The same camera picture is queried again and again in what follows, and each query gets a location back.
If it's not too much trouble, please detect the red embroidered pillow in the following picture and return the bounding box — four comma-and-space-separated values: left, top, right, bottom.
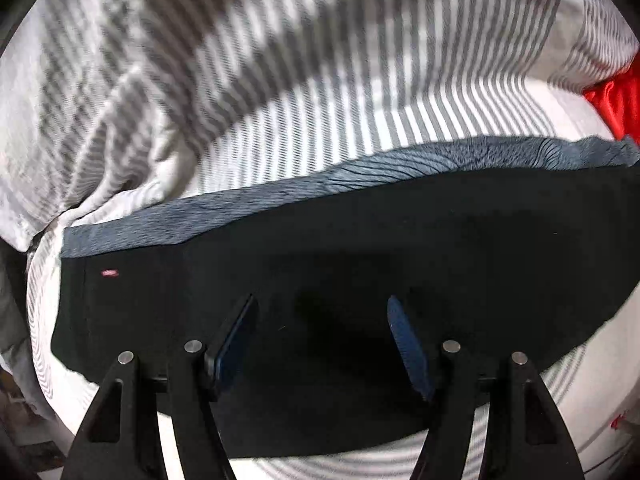
582, 53, 640, 144

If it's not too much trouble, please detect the grey striped duvet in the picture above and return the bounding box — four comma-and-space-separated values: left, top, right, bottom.
1, 0, 639, 252

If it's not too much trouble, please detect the white bed mattress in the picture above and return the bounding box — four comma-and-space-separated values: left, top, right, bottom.
24, 74, 640, 480

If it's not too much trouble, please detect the grey padded jacket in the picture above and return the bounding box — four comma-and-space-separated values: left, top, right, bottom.
1, 240, 55, 422

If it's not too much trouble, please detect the black blue patterned garment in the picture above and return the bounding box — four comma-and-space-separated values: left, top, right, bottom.
51, 138, 639, 458

